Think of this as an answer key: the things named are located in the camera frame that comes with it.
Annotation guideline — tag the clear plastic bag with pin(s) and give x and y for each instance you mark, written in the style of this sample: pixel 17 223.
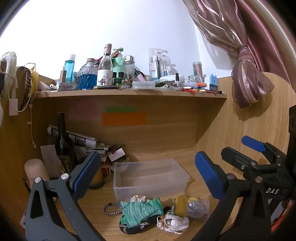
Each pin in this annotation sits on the clear plastic bag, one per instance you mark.
pixel 197 207

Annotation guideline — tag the toothbrush blister package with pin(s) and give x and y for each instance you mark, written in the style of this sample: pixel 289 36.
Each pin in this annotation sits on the toothbrush blister package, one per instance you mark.
pixel 158 63

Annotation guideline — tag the brown mug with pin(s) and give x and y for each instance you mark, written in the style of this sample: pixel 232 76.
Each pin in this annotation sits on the brown mug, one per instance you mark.
pixel 98 178

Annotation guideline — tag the small nail polish bottle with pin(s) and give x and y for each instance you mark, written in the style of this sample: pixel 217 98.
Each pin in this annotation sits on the small nail polish bottle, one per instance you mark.
pixel 177 82

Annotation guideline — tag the clear round-cap bottle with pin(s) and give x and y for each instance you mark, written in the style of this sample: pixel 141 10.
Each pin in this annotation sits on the clear round-cap bottle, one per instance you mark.
pixel 129 66

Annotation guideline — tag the pink striped curtain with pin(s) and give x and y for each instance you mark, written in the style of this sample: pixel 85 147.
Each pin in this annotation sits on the pink striped curtain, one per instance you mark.
pixel 242 58

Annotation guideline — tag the wooden shelf board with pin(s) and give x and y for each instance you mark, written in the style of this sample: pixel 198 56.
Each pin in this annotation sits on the wooden shelf board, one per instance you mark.
pixel 129 93

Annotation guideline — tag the rolled newspaper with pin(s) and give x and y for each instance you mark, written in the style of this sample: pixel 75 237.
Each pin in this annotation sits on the rolled newspaper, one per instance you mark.
pixel 78 138

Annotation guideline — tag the black patterned cloth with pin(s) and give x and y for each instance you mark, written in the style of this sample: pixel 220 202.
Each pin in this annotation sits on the black patterned cloth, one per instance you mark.
pixel 136 228

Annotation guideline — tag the pink cardboard tube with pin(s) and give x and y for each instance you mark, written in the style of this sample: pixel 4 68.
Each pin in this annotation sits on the pink cardboard tube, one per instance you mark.
pixel 37 169

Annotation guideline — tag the clear jar with sticks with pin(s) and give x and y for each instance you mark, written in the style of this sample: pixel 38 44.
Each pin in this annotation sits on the clear jar with sticks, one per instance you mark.
pixel 197 70

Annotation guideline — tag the blue pencil sharpener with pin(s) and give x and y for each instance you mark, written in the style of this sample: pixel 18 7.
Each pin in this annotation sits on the blue pencil sharpener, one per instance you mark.
pixel 211 83

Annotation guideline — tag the dark wine bottle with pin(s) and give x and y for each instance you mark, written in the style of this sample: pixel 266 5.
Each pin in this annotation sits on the dark wine bottle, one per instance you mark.
pixel 64 143

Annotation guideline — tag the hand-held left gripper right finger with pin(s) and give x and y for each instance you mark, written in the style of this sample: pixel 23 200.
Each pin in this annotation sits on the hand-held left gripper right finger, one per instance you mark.
pixel 208 173

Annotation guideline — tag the green striped sock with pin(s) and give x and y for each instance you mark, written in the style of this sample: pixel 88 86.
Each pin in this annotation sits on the green striped sock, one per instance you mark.
pixel 141 210

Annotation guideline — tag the green pump bottle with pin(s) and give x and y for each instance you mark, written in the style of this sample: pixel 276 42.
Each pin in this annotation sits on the green pump bottle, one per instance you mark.
pixel 118 64

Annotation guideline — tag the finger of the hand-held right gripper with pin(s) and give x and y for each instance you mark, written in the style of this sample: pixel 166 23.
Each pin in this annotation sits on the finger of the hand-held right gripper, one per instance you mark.
pixel 240 162
pixel 253 143

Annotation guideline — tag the yellow sponge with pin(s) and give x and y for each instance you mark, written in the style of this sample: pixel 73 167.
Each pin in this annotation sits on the yellow sponge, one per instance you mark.
pixel 180 206

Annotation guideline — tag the clear flat plastic case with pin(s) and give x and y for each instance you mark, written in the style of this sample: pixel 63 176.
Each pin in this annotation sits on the clear flat plastic case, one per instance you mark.
pixel 143 85

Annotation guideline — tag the orange sticky note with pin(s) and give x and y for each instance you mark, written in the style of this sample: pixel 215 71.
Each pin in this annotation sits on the orange sticky note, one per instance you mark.
pixel 124 118

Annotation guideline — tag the small white cloth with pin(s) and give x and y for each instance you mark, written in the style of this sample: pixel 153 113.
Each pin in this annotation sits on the small white cloth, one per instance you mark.
pixel 138 198

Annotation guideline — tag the tall blue plastic bottle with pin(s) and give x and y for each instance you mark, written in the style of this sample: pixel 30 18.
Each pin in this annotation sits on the tall blue plastic bottle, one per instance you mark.
pixel 69 69

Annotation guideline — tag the white fluffy cloth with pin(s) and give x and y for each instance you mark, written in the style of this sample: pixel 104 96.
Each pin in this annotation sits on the white fluffy cloth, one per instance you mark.
pixel 10 69

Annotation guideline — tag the clear bottle with white label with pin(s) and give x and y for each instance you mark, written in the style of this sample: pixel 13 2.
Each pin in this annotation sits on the clear bottle with white label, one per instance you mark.
pixel 105 74

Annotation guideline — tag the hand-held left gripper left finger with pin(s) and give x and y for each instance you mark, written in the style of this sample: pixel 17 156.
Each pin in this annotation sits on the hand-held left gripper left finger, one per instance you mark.
pixel 86 172

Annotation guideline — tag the glass bottle with blue liquid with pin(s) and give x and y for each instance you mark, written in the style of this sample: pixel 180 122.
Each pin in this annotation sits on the glass bottle with blue liquid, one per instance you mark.
pixel 87 78

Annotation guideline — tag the green sticky note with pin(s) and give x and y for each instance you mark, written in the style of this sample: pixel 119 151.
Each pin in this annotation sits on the green sticky note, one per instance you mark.
pixel 120 109

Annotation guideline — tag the pink sticky note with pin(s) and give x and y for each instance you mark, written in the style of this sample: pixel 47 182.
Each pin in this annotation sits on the pink sticky note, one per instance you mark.
pixel 83 110

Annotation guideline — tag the dark patterned headband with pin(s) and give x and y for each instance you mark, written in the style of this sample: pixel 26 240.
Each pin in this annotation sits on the dark patterned headband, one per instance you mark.
pixel 27 88

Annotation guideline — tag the clear plastic storage box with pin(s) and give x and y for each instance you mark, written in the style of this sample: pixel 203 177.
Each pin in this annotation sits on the clear plastic storage box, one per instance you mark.
pixel 150 178

